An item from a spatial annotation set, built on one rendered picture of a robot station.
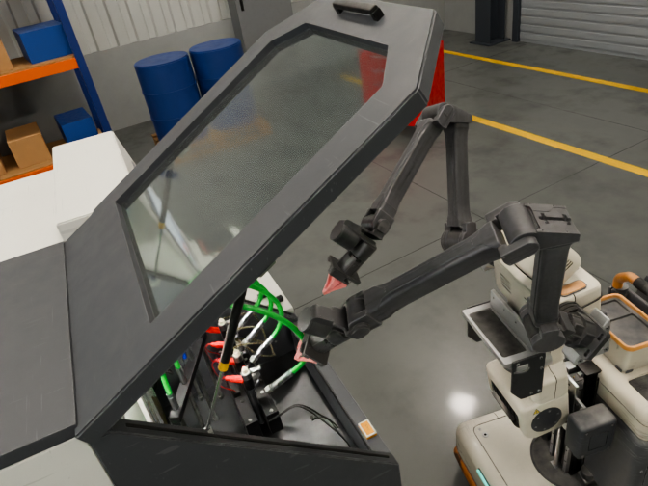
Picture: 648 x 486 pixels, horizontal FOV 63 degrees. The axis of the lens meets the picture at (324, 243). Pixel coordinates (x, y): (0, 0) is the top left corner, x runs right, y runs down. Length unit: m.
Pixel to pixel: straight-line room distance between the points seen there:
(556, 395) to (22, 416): 1.40
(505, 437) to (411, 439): 0.51
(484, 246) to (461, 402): 1.84
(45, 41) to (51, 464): 5.59
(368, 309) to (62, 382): 0.60
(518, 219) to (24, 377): 0.96
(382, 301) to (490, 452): 1.29
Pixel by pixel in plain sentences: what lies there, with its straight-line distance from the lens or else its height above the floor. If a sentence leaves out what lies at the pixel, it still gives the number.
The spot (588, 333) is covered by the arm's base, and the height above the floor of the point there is 1.21.
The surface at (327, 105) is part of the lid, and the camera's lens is 1.07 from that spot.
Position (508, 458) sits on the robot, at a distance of 2.31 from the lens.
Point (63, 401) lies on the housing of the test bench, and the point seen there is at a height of 1.50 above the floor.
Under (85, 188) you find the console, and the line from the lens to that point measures 1.75.
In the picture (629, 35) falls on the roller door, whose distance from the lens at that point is 7.80.
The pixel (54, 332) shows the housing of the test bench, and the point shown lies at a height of 1.50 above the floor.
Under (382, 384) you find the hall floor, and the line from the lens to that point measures 2.91.
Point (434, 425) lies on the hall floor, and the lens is 2.74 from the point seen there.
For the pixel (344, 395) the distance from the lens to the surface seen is 1.62.
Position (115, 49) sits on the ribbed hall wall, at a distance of 7.66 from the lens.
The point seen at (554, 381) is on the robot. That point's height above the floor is 0.89.
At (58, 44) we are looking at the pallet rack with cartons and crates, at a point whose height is 1.33.
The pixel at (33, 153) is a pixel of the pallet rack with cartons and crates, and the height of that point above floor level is 0.35.
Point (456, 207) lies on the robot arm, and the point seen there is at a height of 1.34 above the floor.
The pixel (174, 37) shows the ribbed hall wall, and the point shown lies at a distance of 7.81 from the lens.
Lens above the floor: 2.16
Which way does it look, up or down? 32 degrees down
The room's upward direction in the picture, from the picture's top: 10 degrees counter-clockwise
